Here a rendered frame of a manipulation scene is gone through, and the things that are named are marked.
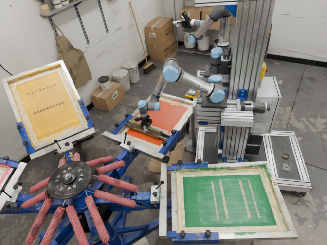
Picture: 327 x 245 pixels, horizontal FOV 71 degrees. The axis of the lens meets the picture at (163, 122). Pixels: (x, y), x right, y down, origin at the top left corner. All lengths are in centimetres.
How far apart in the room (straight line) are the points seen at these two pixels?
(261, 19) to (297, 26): 326
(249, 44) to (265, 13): 24
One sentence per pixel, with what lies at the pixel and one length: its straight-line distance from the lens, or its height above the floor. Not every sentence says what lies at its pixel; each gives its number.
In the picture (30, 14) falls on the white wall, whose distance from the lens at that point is 363.
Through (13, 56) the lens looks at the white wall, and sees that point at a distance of 353.
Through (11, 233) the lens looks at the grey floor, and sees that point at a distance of 345.
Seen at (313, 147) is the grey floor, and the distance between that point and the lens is 370.
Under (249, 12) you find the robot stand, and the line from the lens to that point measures 193.
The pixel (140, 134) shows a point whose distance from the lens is 228.
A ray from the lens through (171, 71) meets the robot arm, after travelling 172.
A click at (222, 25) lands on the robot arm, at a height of 170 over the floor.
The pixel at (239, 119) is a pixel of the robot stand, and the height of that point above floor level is 117.
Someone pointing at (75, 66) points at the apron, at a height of 89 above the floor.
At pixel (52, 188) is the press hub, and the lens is 171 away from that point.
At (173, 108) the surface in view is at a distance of 252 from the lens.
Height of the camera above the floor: 255
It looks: 43 degrees down
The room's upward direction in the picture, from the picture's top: 9 degrees counter-clockwise
